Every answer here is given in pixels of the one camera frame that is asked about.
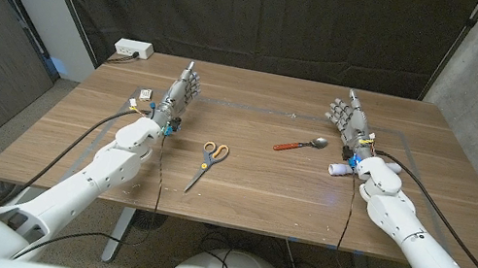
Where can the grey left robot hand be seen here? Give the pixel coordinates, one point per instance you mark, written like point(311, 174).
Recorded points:
point(176, 98)

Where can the white power strip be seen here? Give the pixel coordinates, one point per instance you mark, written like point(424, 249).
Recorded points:
point(133, 47)

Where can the small white matchbox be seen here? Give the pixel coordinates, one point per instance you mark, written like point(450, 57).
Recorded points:
point(146, 94)

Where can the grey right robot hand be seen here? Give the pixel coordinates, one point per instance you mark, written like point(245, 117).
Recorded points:
point(356, 125)

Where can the dark round floor fan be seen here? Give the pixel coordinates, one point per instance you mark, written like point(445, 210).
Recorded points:
point(151, 220)

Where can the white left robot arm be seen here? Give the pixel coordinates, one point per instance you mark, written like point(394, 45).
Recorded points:
point(110, 165)

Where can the white plastic pipe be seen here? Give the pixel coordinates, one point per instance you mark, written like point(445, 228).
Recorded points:
point(338, 170)

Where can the black backdrop curtain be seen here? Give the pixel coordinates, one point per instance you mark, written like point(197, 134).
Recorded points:
point(265, 10)

